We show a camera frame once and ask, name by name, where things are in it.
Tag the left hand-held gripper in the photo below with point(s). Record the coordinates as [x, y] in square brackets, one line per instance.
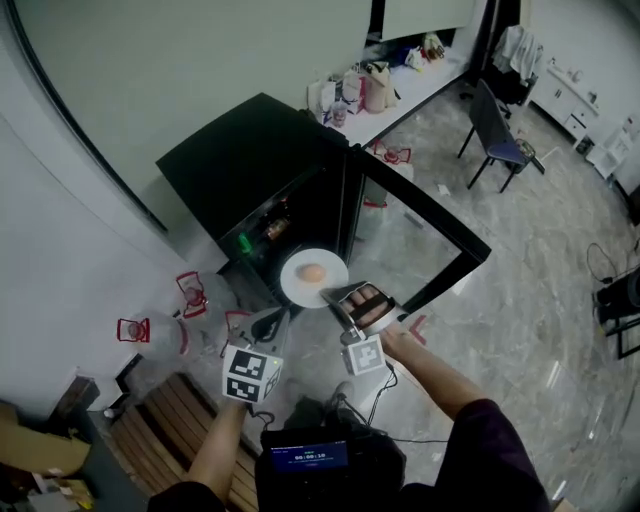
[250, 370]

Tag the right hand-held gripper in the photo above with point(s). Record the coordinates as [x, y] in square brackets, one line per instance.
[367, 355]

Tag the white plate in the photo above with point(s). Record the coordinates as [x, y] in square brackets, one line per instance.
[320, 292]

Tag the brown egg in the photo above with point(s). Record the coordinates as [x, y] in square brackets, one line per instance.
[311, 272]

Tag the black fridge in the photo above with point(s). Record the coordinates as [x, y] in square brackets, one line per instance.
[235, 160]

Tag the person's right forearm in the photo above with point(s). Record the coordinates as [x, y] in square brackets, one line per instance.
[430, 370]

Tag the person's left forearm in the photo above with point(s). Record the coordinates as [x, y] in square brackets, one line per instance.
[220, 450]

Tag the person's right hand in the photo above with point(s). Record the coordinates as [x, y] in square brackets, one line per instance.
[371, 302]

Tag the brown bottle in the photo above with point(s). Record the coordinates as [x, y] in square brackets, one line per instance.
[277, 229]

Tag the wooden slat pallet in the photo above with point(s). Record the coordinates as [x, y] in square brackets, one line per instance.
[165, 430]

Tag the green bottle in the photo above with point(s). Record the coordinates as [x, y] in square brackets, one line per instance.
[244, 244]

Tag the black chest device with screen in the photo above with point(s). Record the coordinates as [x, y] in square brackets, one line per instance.
[320, 465]

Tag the plastic drink cup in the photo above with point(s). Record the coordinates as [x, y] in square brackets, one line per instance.
[339, 114]

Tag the white red paper bag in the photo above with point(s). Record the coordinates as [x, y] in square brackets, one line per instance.
[354, 90]

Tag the beige bag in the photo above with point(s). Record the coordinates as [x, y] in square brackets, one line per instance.
[380, 87]

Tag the brown cardboard box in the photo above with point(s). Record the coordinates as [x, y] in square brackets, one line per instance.
[40, 445]

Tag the white long table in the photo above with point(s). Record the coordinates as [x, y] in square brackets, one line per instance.
[425, 90]

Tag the dark chair with blue seat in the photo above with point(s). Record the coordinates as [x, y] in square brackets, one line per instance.
[492, 135]

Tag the pile of plastic bags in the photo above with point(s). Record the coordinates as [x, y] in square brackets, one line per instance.
[425, 52]

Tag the black equipment stand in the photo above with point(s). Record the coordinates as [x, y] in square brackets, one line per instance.
[620, 305]

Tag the white cabinet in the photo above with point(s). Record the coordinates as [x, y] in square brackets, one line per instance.
[565, 100]

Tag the office chair with draped clothes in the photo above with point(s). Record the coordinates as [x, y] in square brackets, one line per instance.
[517, 55]

